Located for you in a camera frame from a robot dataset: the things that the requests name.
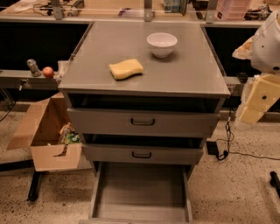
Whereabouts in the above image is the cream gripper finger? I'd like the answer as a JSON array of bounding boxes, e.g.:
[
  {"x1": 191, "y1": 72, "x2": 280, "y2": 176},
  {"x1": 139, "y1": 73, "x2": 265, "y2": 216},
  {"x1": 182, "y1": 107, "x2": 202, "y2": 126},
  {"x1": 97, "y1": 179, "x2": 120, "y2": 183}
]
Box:
[{"x1": 235, "y1": 73, "x2": 280, "y2": 125}]

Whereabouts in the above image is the yellow sponge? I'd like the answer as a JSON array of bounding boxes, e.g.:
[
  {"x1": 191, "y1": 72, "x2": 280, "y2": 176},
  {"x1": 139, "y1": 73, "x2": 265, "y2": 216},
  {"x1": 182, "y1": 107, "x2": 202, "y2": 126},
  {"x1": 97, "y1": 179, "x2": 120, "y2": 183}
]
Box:
[{"x1": 108, "y1": 59, "x2": 144, "y2": 80}]

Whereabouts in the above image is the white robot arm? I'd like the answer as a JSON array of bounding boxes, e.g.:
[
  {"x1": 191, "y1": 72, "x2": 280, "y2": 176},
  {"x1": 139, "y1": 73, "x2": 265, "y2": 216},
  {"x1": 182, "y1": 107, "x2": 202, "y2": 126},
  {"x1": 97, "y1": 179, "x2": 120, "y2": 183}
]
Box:
[{"x1": 232, "y1": 10, "x2": 280, "y2": 127}]

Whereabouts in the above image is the grey metal drawer cabinet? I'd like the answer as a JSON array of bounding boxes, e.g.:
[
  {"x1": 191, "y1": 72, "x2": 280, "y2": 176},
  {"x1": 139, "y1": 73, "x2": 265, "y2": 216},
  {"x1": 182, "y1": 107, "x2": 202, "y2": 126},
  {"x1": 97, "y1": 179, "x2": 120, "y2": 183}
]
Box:
[{"x1": 58, "y1": 20, "x2": 231, "y2": 187}]

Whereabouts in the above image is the top grey drawer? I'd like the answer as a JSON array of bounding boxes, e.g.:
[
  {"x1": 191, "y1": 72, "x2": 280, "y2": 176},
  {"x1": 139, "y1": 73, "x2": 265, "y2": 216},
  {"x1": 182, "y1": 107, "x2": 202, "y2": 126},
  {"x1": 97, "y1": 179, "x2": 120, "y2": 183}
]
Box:
[{"x1": 67, "y1": 108, "x2": 220, "y2": 138}]

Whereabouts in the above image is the bottom grey open drawer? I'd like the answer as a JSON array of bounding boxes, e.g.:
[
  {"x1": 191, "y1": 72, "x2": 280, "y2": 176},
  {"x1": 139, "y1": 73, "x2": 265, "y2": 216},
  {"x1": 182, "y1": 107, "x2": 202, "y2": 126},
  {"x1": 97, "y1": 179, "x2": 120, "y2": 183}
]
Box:
[{"x1": 79, "y1": 162, "x2": 193, "y2": 224}]

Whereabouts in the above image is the middle grey drawer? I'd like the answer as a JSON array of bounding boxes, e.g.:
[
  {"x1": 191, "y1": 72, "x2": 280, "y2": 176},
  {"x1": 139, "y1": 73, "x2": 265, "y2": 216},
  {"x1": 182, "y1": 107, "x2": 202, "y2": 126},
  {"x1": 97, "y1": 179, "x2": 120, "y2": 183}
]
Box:
[{"x1": 82, "y1": 143, "x2": 203, "y2": 165}]

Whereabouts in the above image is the black remote on shelf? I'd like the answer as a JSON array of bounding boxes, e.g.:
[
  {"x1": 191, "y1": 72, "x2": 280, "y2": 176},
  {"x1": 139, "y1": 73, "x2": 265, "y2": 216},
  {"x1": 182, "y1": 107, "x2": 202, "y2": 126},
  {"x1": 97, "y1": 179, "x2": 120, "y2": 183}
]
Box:
[{"x1": 236, "y1": 73, "x2": 249, "y2": 84}]

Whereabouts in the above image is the black power adapter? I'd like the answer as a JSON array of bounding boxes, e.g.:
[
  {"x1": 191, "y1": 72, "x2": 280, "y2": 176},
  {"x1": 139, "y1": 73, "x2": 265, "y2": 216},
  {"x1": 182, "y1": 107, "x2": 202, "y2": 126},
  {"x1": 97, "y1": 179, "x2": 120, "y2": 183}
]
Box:
[{"x1": 206, "y1": 141, "x2": 219, "y2": 156}]

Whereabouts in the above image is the pink plastic bin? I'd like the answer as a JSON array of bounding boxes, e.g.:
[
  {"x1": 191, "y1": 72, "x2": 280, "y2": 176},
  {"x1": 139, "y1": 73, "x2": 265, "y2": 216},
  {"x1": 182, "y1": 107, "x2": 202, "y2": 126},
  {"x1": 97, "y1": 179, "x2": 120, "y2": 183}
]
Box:
[{"x1": 216, "y1": 0, "x2": 251, "y2": 20}]

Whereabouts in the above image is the white ceramic bowl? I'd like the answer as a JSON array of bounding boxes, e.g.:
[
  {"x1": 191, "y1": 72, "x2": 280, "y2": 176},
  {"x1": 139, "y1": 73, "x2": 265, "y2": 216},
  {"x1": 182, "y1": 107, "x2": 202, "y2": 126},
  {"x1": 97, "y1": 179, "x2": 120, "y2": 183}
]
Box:
[{"x1": 146, "y1": 32, "x2": 178, "y2": 58}]

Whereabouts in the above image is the green snack packet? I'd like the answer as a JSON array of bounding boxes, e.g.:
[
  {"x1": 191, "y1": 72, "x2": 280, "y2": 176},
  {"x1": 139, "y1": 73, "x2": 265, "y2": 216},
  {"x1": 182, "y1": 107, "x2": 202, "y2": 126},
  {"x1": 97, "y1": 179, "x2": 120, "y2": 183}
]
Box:
[{"x1": 59, "y1": 122, "x2": 81, "y2": 144}]

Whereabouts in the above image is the red apple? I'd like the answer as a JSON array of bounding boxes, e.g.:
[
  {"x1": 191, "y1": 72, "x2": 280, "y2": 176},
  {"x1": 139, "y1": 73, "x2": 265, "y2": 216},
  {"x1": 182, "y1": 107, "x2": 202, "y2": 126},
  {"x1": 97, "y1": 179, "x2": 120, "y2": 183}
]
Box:
[{"x1": 42, "y1": 66, "x2": 54, "y2": 78}]

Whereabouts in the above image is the small grey figurine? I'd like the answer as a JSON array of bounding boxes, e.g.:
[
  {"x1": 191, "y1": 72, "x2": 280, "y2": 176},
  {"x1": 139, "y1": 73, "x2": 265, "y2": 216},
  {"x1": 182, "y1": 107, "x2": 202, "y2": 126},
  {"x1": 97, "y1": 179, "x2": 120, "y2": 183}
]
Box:
[{"x1": 26, "y1": 59, "x2": 41, "y2": 77}]

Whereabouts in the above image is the open cardboard box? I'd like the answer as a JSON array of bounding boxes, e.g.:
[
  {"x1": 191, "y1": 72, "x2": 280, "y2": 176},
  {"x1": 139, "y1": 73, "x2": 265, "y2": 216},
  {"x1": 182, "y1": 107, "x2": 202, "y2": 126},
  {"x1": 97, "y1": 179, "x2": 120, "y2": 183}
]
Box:
[{"x1": 7, "y1": 93, "x2": 91, "y2": 172}]

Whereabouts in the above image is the grey side shelf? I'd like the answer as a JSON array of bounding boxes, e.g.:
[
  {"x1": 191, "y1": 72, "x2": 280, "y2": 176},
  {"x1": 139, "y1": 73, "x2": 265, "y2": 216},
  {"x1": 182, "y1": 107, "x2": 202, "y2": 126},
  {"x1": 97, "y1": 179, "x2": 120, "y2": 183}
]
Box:
[{"x1": 0, "y1": 60, "x2": 70, "y2": 90}]

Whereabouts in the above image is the black cable on floor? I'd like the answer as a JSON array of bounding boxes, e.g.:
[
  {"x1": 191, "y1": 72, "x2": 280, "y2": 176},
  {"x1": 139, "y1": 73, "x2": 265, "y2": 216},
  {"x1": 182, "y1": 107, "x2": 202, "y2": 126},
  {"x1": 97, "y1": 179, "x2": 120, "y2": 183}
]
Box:
[{"x1": 215, "y1": 108, "x2": 280, "y2": 162}]

